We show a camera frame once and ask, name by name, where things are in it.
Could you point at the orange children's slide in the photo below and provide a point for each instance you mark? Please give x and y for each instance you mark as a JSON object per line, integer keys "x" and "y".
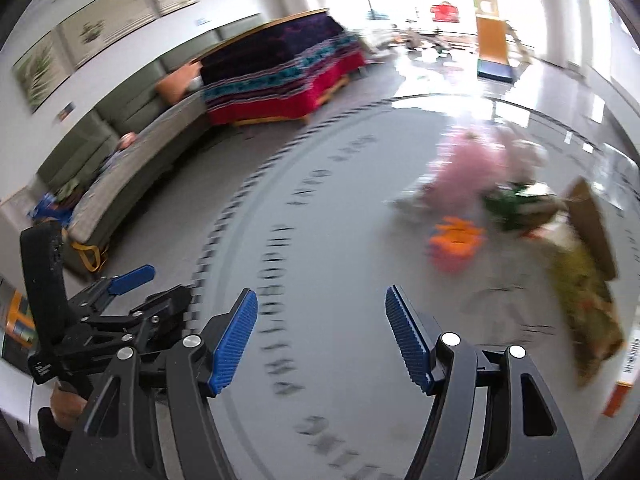
{"x": 492, "y": 40}

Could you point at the orange cushion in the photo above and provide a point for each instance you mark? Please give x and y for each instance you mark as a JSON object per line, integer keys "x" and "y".
{"x": 177, "y": 85}

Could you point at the orange plastic toy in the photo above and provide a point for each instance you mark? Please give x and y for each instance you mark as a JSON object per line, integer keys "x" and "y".
{"x": 455, "y": 245}

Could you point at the colourful printed box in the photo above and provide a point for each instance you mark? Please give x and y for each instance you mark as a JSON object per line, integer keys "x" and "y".
{"x": 17, "y": 320}

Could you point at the wide plant wall painting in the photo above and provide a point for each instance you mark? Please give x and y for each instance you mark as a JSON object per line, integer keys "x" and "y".
{"x": 107, "y": 30}

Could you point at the table with patterned cloth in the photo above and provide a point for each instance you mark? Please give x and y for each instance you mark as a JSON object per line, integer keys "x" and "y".
{"x": 280, "y": 70}

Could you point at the grey green sofa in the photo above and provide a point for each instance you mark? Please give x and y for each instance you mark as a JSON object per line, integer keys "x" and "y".
{"x": 125, "y": 175}

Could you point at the small wall label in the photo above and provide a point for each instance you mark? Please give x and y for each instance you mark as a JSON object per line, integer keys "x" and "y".
{"x": 65, "y": 111}

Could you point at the green plant wall painting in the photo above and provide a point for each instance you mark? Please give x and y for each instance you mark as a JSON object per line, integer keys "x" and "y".
{"x": 40, "y": 77}

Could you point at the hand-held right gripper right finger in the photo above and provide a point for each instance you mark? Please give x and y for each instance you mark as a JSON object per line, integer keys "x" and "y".
{"x": 407, "y": 342}

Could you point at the white orange box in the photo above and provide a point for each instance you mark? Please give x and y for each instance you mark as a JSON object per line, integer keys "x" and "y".
{"x": 625, "y": 380}

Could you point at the green cloth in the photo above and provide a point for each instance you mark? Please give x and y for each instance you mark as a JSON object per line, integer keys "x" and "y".
{"x": 67, "y": 190}

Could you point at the red toy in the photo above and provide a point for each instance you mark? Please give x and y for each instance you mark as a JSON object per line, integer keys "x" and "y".
{"x": 445, "y": 12}

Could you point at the pink plush toy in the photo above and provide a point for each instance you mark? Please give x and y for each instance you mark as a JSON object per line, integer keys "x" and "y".
{"x": 470, "y": 170}

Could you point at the yellow green snack bag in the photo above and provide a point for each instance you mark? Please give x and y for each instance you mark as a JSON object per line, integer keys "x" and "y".
{"x": 587, "y": 310}

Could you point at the pinkish soft toy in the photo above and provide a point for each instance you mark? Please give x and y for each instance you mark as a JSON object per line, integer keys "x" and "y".
{"x": 127, "y": 141}

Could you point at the grey toy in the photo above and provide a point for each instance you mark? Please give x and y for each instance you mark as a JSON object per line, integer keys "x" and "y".
{"x": 430, "y": 40}

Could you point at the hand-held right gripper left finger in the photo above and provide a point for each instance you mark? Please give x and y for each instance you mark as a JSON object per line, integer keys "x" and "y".
{"x": 234, "y": 345}

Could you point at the person's left forearm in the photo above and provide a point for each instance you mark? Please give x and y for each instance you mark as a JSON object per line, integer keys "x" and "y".
{"x": 65, "y": 405}

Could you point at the brown cardboard piece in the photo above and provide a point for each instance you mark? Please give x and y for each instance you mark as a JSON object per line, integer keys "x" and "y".
{"x": 592, "y": 225}

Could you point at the blue bag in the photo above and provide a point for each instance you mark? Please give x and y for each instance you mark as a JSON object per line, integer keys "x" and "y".
{"x": 47, "y": 207}

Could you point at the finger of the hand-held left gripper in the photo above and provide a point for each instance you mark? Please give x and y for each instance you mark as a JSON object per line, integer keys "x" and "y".
{"x": 132, "y": 277}
{"x": 165, "y": 302}

